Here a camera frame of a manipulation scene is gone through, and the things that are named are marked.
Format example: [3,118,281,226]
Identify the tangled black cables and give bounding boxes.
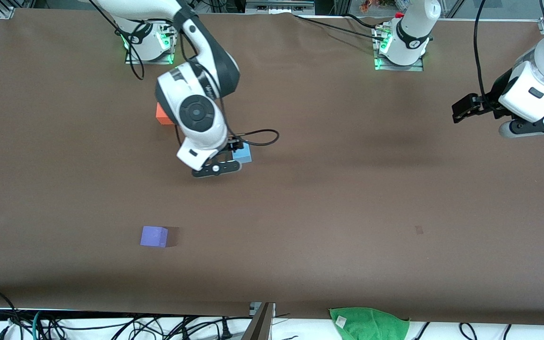
[41,314,235,340]

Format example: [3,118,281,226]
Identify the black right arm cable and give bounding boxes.
[88,0,280,147]

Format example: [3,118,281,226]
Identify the short black table cable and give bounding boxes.
[343,13,382,29]

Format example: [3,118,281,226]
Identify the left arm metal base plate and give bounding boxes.
[374,59,425,72]

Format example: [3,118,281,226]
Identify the orange block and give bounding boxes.
[155,102,176,126]

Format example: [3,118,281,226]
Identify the long black table cable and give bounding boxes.
[292,14,388,42]

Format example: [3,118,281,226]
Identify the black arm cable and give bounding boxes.
[88,0,280,147]
[473,0,495,111]

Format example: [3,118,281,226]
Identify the purple block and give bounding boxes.
[140,226,169,248]

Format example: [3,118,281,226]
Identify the light blue block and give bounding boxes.
[231,143,253,165]

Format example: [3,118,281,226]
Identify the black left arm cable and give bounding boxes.
[473,0,495,111]

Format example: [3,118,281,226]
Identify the green cloth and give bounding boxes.
[329,307,410,340]

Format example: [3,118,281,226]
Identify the aluminium frame rail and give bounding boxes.
[246,0,315,15]

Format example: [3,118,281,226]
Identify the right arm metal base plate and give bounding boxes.
[125,51,174,65]

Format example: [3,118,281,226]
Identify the grey metal post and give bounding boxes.
[241,302,276,340]

